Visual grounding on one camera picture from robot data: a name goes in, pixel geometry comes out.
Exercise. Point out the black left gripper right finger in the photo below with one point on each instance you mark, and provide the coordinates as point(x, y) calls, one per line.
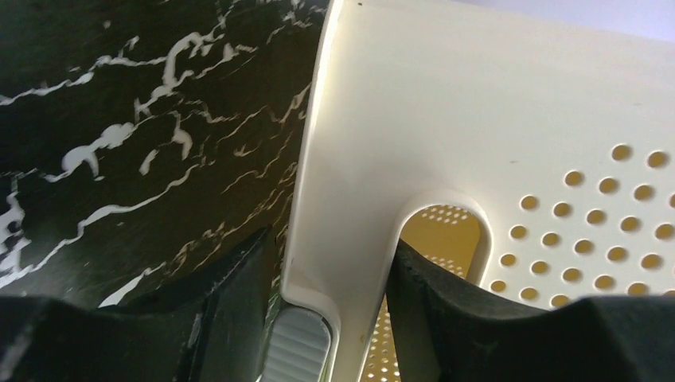
point(447, 329)

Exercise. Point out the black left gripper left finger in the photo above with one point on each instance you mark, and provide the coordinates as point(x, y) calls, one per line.
point(207, 326)

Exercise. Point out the cream perforated storage basket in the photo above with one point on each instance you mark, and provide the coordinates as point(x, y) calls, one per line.
point(550, 122)

